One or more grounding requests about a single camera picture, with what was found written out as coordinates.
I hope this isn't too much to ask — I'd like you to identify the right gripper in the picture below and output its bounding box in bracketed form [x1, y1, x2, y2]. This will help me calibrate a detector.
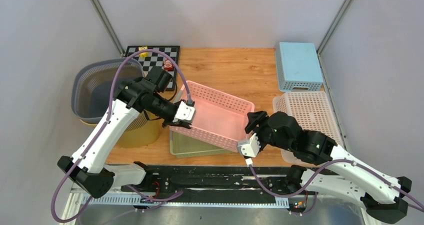
[244, 110, 294, 152]

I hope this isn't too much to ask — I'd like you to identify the green perforated tray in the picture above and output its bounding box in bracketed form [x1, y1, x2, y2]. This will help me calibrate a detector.
[169, 90, 233, 159]

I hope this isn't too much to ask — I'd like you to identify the pink perforated tray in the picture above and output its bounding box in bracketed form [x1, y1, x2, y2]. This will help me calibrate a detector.
[169, 80, 255, 153]

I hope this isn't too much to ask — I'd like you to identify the large white perforated basket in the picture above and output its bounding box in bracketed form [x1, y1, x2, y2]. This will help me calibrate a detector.
[272, 91, 344, 146]

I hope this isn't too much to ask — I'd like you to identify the blue perforated tray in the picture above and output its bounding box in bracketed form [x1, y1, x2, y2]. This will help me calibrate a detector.
[274, 42, 324, 92]

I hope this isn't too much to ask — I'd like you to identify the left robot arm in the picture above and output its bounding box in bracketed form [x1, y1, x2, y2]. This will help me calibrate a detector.
[57, 67, 196, 199]

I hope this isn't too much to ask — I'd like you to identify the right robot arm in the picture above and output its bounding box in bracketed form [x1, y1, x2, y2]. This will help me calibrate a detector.
[237, 111, 412, 224]

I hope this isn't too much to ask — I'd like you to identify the yellow ribbed bin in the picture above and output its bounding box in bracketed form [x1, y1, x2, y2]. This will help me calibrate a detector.
[81, 112, 162, 149]

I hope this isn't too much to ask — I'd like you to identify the red owl toy block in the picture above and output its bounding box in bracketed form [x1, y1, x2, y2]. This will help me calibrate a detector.
[163, 59, 175, 72]

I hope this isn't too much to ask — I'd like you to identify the black white checkerboard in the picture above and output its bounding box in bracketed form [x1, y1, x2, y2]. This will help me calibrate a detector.
[125, 45, 181, 91]

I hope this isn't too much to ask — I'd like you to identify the yellow owl toy block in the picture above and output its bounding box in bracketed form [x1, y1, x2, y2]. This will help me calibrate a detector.
[138, 46, 149, 58]

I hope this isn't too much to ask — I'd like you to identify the grey mesh basket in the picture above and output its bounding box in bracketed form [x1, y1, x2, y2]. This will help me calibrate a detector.
[71, 57, 125, 125]

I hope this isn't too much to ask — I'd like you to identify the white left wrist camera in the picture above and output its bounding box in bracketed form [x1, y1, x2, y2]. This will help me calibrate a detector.
[173, 100, 196, 124]

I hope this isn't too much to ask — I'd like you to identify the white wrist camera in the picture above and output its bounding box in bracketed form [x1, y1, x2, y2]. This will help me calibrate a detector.
[173, 100, 196, 124]
[236, 133, 262, 158]

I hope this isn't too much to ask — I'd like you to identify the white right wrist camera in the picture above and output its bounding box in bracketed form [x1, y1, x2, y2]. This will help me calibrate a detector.
[236, 133, 262, 158]

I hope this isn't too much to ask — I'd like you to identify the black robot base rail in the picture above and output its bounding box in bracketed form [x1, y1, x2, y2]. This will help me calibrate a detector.
[69, 164, 365, 214]

